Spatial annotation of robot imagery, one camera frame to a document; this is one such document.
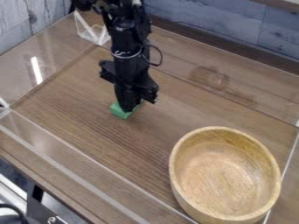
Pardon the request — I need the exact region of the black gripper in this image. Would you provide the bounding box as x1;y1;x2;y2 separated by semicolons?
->
99;52;159;112

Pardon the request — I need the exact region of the green rectangular block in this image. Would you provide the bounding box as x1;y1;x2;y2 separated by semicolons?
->
110;102;143;120

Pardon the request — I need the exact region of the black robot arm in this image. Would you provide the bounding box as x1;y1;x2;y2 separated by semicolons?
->
72;0;163;113

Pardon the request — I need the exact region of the wooden bowl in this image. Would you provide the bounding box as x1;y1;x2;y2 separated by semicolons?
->
168;126;282;224

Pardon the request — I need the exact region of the clear acrylic corner bracket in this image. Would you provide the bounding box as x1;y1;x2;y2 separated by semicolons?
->
74;11;111;46

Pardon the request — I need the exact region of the black table leg bracket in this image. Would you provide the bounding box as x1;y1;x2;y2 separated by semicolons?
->
25;185;68;224

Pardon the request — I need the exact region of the black cable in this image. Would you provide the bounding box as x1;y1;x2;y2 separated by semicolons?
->
0;201;31;224

